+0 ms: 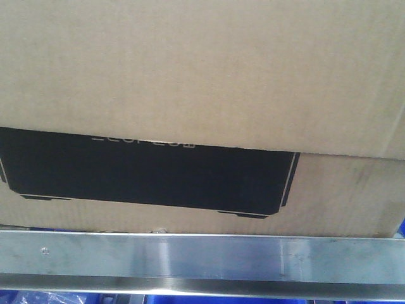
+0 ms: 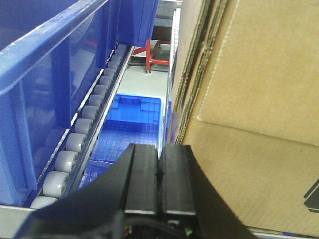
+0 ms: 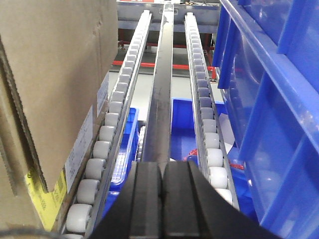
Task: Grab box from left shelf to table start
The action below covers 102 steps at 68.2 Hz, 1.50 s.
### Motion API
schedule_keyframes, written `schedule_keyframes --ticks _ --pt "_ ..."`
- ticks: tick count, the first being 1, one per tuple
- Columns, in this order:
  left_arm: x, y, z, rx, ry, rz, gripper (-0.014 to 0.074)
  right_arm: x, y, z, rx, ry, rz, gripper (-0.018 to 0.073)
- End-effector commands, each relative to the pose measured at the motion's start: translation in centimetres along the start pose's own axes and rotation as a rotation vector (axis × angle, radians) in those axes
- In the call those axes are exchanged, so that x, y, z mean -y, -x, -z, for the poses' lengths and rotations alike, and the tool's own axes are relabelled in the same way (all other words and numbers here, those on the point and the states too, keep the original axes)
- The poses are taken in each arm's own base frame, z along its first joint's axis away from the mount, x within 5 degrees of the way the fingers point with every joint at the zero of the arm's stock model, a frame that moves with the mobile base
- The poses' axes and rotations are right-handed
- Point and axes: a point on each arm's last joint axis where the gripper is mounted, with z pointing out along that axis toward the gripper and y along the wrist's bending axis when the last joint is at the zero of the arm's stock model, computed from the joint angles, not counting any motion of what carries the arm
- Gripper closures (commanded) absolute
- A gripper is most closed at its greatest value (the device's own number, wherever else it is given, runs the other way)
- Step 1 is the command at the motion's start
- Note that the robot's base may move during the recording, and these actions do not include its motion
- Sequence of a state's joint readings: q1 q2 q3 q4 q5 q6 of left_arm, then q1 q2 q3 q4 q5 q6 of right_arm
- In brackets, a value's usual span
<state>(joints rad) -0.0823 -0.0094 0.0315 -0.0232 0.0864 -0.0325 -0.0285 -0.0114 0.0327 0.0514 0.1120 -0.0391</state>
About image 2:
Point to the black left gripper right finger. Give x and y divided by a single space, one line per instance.
189 197

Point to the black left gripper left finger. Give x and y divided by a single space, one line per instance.
98 209

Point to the brown cardboard box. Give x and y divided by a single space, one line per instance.
246 99

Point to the blue plastic bin on shelf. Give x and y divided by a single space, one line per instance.
51 52

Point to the white perforated shelf upright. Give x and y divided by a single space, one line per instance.
170 79

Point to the grey roller conveyor track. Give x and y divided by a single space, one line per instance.
64 171

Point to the blue plastic crate below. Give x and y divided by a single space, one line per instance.
131 119

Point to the silver metal shelf rail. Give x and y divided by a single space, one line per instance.
11 218

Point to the red metal frame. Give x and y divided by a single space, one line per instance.
151 54

